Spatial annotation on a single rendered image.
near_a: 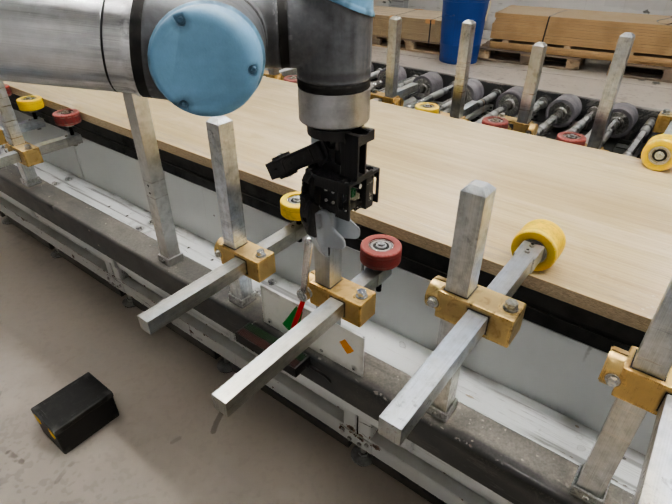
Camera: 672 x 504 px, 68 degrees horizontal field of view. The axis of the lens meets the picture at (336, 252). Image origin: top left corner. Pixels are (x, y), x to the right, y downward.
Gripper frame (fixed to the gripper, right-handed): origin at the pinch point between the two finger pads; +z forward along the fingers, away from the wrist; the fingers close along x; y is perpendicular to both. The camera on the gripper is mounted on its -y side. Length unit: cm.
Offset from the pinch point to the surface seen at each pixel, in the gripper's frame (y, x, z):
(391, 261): 2.1, 17.3, 11.3
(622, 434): 45.1, 6.1, 14.6
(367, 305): 3.6, 7.5, 14.7
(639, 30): -49, 593, 53
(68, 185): -137, 21, 39
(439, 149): -16, 70, 11
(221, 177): -29.8, 6.1, -0.9
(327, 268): -4.2, 6.1, 9.3
